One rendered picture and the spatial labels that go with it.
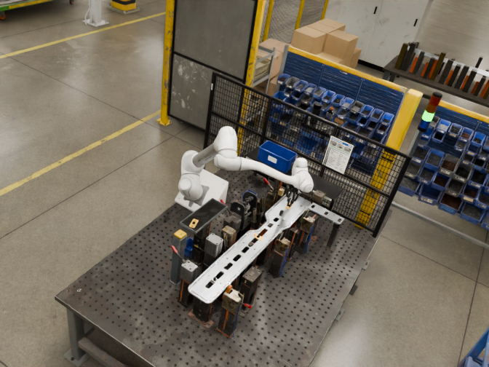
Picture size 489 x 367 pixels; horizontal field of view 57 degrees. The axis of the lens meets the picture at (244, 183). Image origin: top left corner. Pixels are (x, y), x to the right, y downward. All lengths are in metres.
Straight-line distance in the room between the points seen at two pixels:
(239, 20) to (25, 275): 3.35
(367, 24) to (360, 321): 6.72
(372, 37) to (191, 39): 4.95
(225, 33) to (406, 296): 3.40
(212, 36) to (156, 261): 2.98
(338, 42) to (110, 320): 5.84
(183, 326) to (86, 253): 1.69
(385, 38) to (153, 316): 7.78
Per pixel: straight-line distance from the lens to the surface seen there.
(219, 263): 3.08
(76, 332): 3.55
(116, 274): 3.39
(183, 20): 5.77
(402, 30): 9.66
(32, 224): 4.88
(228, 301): 2.86
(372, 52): 9.89
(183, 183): 3.66
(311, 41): 7.47
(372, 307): 4.56
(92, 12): 9.83
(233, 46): 5.40
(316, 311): 3.38
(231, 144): 3.23
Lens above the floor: 3.24
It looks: 36 degrees down
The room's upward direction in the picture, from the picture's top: 11 degrees clockwise
